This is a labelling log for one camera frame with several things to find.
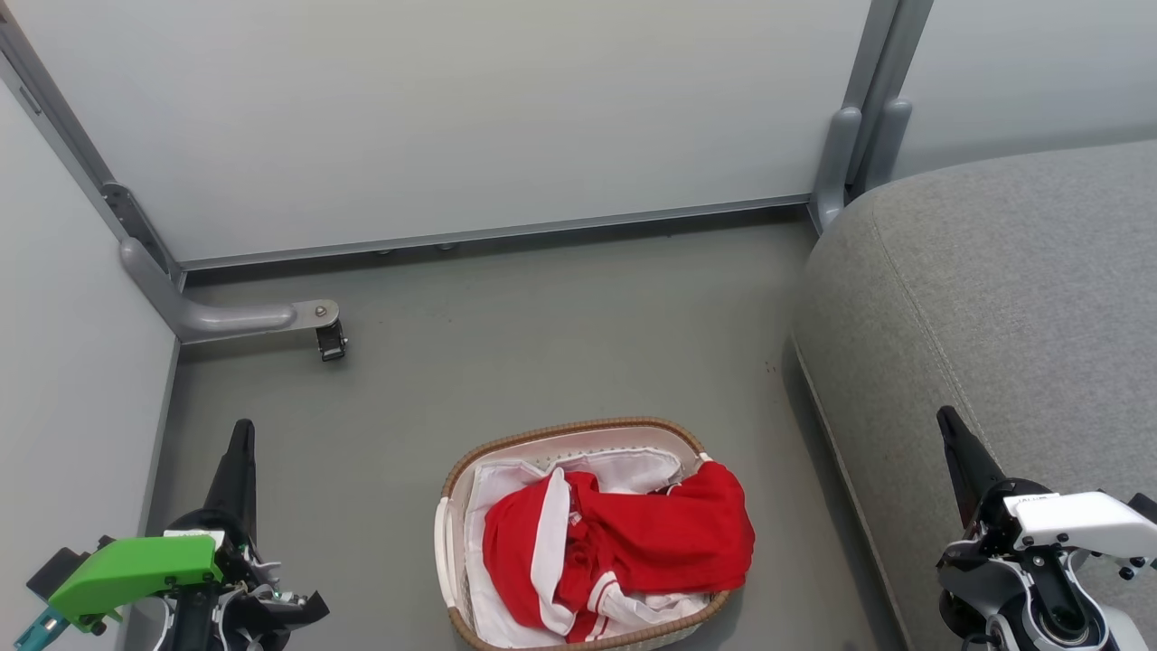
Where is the grey fabric sofa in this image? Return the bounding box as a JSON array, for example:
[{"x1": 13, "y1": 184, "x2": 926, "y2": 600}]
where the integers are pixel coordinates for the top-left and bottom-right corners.
[{"x1": 791, "y1": 140, "x2": 1157, "y2": 651}]

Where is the white basket liner cloth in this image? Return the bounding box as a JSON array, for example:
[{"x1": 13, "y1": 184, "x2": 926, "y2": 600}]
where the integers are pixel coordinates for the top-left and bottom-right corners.
[{"x1": 464, "y1": 448, "x2": 717, "y2": 650}]

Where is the grey slanted partition post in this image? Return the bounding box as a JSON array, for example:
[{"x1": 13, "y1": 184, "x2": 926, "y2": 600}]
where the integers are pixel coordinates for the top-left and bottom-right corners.
[{"x1": 0, "y1": 9, "x2": 186, "y2": 290}]

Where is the small black caster wheel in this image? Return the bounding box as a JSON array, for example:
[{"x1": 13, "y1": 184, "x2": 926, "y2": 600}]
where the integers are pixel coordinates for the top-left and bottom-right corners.
[{"x1": 315, "y1": 318, "x2": 350, "y2": 363}]

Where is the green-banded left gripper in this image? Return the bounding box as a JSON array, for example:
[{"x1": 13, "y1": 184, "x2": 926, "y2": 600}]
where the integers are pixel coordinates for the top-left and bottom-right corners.
[{"x1": 50, "y1": 419, "x2": 331, "y2": 634}]

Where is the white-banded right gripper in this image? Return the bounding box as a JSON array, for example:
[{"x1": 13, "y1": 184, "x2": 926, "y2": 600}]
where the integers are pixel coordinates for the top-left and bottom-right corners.
[{"x1": 936, "y1": 406, "x2": 1157, "y2": 561}]

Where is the red jersey with number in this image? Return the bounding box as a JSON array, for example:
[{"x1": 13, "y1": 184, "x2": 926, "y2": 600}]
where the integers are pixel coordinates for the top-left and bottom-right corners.
[{"x1": 556, "y1": 459, "x2": 757, "y2": 607}]

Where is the grey double partition post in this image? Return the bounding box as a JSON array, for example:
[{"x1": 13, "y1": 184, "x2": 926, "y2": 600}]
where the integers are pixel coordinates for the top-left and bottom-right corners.
[{"x1": 809, "y1": 0, "x2": 934, "y2": 236}]

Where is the white wicker-rimmed laundry basket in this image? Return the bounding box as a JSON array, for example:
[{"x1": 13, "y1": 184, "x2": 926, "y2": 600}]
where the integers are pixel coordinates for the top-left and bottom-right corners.
[{"x1": 434, "y1": 416, "x2": 735, "y2": 651}]

